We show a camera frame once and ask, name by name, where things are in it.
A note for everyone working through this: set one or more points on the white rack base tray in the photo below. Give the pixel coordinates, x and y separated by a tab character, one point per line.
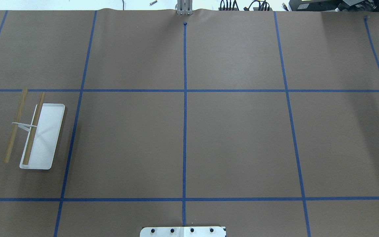
46	138

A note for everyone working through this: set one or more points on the inner wooden rack bar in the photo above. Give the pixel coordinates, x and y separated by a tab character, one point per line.
32	135

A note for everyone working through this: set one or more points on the wooden rack bar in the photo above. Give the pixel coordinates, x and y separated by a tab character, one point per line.
18	114
32	135

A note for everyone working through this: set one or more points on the outer wooden rack bar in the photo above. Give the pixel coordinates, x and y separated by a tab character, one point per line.
18	114

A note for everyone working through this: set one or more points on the brown paper table cover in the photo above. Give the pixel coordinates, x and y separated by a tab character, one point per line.
266	123

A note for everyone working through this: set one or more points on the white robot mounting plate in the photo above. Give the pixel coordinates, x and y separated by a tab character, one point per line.
184	231

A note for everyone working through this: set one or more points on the black power strip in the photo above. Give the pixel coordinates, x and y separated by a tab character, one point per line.
228	5

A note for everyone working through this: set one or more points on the aluminium frame post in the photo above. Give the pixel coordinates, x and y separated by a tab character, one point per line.
184	7

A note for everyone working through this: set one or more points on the white rack bracket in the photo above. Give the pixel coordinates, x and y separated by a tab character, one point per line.
26	127

